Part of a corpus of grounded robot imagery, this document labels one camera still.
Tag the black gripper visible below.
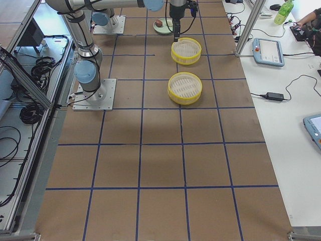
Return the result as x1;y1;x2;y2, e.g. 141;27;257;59
170;0;198;42

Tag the brown bun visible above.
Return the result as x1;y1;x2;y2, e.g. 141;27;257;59
155;19;163;28

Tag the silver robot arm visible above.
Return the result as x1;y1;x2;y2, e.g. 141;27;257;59
46;1;164;100
92;1;198;42

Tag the light green plate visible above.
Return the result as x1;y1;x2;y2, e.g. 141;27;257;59
153;18;173;35

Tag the blue teach pendant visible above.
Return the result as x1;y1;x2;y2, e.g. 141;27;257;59
303;114;321;150
252;38;285;67

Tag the green drink bottle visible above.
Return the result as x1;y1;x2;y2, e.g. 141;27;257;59
274;0;294;25

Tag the black power adapter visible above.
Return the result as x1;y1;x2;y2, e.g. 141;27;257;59
260;92;285;101

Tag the seated person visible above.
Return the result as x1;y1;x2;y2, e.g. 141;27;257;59
296;8;320;56

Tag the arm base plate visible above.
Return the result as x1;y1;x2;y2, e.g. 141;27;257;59
72;79;117;111
93;15;126;35

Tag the aluminium frame post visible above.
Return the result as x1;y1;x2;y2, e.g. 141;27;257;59
235;0;266;57

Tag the black cable bundle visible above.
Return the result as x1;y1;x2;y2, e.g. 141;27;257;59
20;102;41;125

